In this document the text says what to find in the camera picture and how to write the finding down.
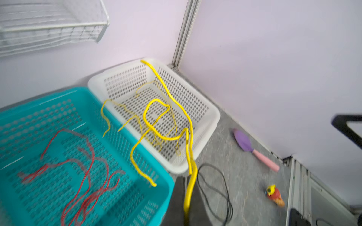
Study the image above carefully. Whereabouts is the teal plastic basket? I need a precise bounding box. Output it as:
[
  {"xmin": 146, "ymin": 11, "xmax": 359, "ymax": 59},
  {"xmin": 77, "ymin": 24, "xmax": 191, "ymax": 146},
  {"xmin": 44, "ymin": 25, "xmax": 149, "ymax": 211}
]
[{"xmin": 1, "ymin": 87, "xmax": 174, "ymax": 226}]

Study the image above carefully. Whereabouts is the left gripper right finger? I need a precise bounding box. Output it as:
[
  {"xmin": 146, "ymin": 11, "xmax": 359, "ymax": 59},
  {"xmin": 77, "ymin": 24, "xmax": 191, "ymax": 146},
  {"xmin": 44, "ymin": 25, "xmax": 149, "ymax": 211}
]
[{"xmin": 189, "ymin": 184, "xmax": 212, "ymax": 226}]

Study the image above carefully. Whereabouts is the red cable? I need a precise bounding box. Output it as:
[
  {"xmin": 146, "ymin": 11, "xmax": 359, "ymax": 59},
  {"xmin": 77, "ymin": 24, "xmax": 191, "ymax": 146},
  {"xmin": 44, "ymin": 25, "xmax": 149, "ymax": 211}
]
[{"xmin": 21, "ymin": 128, "xmax": 125, "ymax": 226}]

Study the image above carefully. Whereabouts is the right white plastic basket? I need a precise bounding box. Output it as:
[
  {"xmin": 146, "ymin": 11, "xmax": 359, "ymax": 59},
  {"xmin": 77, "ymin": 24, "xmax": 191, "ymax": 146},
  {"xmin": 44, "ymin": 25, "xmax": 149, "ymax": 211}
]
[{"xmin": 88, "ymin": 58, "xmax": 221, "ymax": 174}]

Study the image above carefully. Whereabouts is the white wire wall shelf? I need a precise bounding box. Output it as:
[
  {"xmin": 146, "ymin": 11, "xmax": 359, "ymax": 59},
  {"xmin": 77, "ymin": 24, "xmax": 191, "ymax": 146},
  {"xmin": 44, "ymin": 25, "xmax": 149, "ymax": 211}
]
[{"xmin": 1, "ymin": 1, "xmax": 110, "ymax": 57}]

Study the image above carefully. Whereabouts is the purple plastic spoon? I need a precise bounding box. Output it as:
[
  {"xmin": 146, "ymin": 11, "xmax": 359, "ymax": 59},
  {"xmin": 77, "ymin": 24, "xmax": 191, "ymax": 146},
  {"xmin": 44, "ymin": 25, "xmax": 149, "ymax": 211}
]
[{"xmin": 233, "ymin": 129, "xmax": 280, "ymax": 172}]

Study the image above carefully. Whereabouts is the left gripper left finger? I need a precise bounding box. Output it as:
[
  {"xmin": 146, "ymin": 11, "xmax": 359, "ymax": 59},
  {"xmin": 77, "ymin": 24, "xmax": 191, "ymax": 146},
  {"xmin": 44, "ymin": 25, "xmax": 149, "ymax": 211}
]
[{"xmin": 160, "ymin": 176, "xmax": 185, "ymax": 226}]

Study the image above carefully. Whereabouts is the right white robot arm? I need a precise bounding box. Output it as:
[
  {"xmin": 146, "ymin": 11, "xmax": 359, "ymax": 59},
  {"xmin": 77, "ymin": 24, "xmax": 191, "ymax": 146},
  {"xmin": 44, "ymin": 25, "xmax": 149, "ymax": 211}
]
[{"xmin": 287, "ymin": 113, "xmax": 362, "ymax": 226}]

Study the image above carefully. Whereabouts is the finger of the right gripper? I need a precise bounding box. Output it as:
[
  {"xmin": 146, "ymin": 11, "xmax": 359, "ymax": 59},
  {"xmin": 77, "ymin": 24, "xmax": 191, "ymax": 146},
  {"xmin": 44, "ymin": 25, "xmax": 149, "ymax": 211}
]
[{"xmin": 331, "ymin": 114, "xmax": 362, "ymax": 149}]

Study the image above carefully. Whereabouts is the toy ice cream cone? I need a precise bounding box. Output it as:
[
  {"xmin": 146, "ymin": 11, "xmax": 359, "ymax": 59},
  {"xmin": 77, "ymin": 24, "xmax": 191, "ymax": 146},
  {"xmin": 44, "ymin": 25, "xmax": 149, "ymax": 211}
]
[{"xmin": 266, "ymin": 185, "xmax": 285, "ymax": 207}]

